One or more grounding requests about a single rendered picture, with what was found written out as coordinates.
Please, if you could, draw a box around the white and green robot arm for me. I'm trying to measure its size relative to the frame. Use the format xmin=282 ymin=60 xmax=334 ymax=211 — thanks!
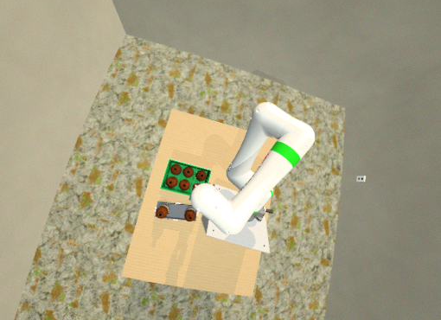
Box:
xmin=190 ymin=102 xmax=315 ymax=235

